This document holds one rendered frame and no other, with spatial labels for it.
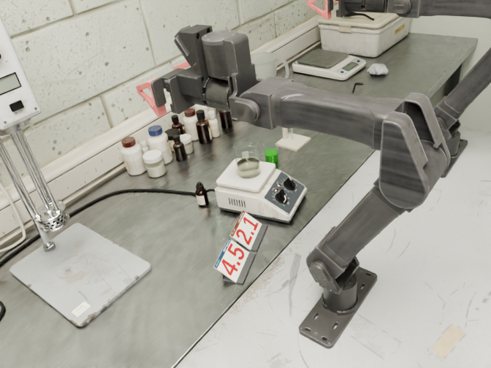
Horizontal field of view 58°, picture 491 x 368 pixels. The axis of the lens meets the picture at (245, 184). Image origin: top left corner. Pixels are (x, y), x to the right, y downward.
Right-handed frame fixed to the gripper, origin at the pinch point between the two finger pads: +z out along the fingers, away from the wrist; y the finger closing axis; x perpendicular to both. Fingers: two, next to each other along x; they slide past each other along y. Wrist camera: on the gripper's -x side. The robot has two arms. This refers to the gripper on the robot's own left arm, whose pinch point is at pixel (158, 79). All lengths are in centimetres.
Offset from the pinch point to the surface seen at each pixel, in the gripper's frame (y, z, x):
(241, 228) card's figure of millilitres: -5.2, -9.6, 37.3
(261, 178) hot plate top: -17.8, -7.1, 31.5
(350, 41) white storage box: -123, 23, 34
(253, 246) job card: -4.1, -13.7, 40.0
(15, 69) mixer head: 20.6, 9.7, -8.5
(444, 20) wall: -160, -5, 34
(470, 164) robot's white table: -59, -45, 41
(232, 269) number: 4.9, -14.9, 38.8
